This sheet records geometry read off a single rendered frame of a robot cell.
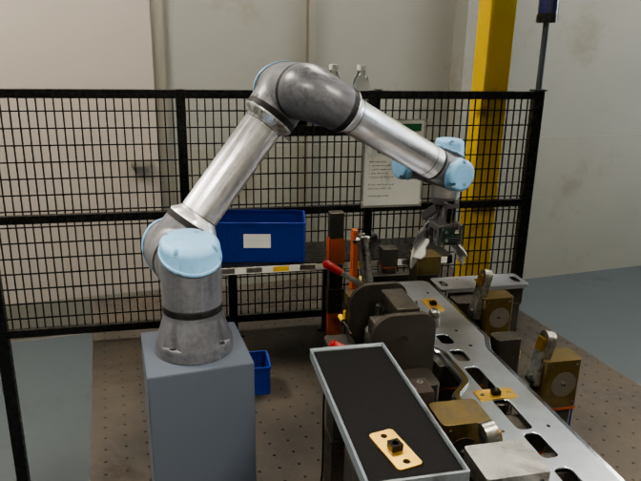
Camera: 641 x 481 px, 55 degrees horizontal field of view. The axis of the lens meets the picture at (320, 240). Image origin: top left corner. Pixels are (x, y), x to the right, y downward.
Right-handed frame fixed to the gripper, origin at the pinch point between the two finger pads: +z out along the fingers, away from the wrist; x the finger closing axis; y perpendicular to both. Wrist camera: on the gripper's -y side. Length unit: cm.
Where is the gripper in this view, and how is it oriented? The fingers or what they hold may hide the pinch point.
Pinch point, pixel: (435, 266)
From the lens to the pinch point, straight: 171.5
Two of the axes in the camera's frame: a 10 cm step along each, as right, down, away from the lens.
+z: -0.2, 9.5, 3.1
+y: 2.1, 3.1, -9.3
